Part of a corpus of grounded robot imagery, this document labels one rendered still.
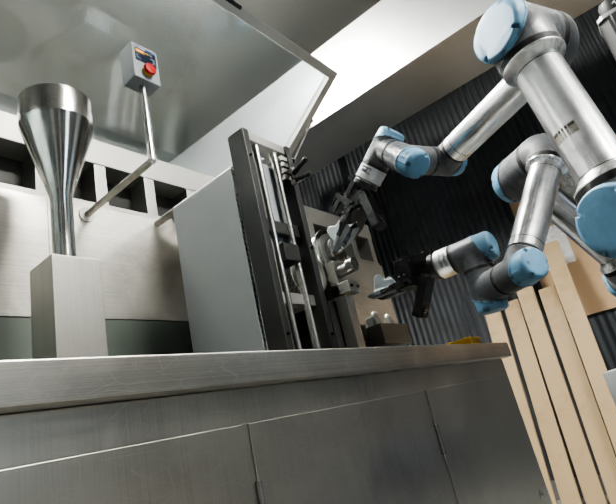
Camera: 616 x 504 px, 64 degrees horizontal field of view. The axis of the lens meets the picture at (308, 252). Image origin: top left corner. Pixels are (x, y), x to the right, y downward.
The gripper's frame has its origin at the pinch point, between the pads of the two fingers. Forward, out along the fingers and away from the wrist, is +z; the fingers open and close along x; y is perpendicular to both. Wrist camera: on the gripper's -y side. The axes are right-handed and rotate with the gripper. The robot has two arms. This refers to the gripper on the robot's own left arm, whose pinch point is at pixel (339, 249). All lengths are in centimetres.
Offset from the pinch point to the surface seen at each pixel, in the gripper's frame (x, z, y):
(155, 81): 51, -20, 32
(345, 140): -158, -31, 149
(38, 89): 76, -10, 28
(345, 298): 3.5, 9.4, -11.4
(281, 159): 29.3, -16.7, 6.2
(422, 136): -273, -65, 169
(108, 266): 48, 26, 26
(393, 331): -18.0, 15.3, -17.9
